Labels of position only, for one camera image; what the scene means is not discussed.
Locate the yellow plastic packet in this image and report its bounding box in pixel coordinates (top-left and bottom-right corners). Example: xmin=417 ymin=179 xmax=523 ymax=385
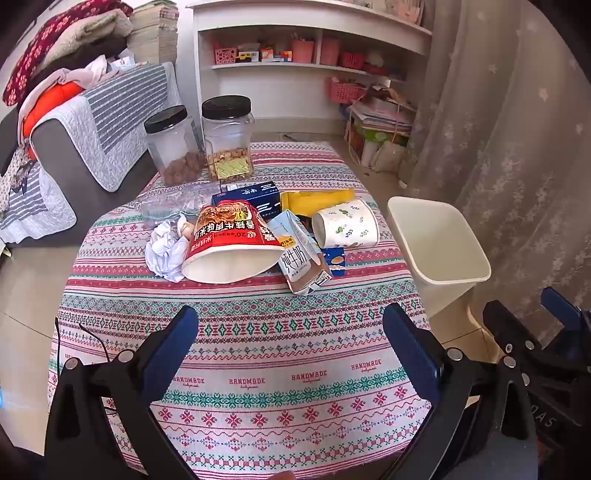
xmin=280 ymin=188 xmax=356 ymax=217

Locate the red instant noodle bowl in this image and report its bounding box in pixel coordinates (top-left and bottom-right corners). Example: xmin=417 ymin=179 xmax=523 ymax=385
xmin=181 ymin=203 xmax=283 ymax=283

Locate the clear plastic bag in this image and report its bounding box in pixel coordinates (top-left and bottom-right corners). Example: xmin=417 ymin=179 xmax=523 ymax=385
xmin=139 ymin=187 xmax=222 ymax=229

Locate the large pink basket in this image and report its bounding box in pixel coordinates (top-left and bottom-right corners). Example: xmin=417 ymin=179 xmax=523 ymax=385
xmin=325 ymin=78 xmax=368 ymax=103

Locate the pale blue milk carton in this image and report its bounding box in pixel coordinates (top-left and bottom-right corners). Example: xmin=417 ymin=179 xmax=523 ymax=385
xmin=267 ymin=209 xmax=334 ymax=296

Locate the orange cloth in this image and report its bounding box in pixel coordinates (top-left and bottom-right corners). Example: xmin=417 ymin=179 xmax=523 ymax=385
xmin=22 ymin=83 xmax=86 ymax=134

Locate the clear jar with brown nuts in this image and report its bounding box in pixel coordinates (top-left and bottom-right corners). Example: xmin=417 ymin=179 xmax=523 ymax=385
xmin=144 ymin=105 xmax=206 ymax=188

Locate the crumpled white tissue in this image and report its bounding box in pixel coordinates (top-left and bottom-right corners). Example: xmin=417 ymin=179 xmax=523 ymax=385
xmin=145 ymin=219 xmax=190 ymax=283

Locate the grey floral lace curtain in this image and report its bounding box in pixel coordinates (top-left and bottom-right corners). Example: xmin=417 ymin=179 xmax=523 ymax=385
xmin=399 ymin=0 xmax=591 ymax=347

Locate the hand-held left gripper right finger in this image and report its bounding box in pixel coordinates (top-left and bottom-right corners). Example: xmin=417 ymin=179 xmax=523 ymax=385
xmin=382 ymin=302 xmax=539 ymax=480

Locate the white fluffy bag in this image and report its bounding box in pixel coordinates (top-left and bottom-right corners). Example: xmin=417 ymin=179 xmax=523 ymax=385
xmin=369 ymin=141 xmax=413 ymax=174

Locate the grey striped quilted cover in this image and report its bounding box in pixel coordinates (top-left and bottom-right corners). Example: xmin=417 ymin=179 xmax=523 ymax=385
xmin=32 ymin=61 xmax=181 ymax=192

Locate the clear jar with yellow label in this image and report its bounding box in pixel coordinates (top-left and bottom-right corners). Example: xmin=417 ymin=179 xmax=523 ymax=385
xmin=201 ymin=95 xmax=256 ymax=182

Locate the white shelf unit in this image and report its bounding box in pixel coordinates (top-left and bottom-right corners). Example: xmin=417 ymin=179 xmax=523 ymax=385
xmin=185 ymin=0 xmax=435 ymax=139

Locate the stack of books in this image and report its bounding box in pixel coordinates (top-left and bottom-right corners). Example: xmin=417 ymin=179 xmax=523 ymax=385
xmin=129 ymin=2 xmax=181 ymax=65

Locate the small blue snack packet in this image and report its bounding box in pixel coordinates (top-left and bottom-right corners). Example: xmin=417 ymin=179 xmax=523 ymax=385
xmin=321 ymin=247 xmax=347 ymax=278

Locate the beige folded blanket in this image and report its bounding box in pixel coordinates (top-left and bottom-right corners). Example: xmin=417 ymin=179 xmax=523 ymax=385
xmin=34 ymin=9 xmax=134 ymax=70

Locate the white paper cup green print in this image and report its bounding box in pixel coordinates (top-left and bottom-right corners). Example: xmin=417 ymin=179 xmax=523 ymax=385
xmin=311 ymin=198 xmax=380 ymax=250

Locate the patterned woven tablecloth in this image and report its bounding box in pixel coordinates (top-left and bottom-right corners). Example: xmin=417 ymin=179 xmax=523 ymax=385
xmin=48 ymin=141 xmax=444 ymax=480

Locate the pink plastic cup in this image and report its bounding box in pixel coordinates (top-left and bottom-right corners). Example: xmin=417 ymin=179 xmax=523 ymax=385
xmin=291 ymin=39 xmax=315 ymax=64
xmin=320 ymin=37 xmax=341 ymax=65

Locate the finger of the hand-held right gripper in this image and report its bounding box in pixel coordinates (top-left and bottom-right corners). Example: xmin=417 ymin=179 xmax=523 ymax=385
xmin=482 ymin=300 xmax=555 ymax=365
xmin=540 ymin=287 xmax=591 ymax=344

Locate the white plastic bin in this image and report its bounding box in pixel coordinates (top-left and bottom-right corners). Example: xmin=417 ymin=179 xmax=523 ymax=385
xmin=386 ymin=196 xmax=491 ymax=330

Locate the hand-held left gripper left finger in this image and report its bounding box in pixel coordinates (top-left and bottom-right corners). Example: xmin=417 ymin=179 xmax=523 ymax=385
xmin=44 ymin=305 xmax=204 ymax=480

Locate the grey sofa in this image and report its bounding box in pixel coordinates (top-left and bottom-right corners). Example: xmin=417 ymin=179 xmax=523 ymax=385
xmin=0 ymin=60 xmax=185 ymax=250

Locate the red floral blanket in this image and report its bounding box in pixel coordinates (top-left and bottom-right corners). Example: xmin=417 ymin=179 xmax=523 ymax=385
xmin=2 ymin=0 xmax=134 ymax=107

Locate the dark blue cardboard box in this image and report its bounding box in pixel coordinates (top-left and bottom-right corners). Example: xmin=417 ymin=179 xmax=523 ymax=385
xmin=211 ymin=181 xmax=282 ymax=227

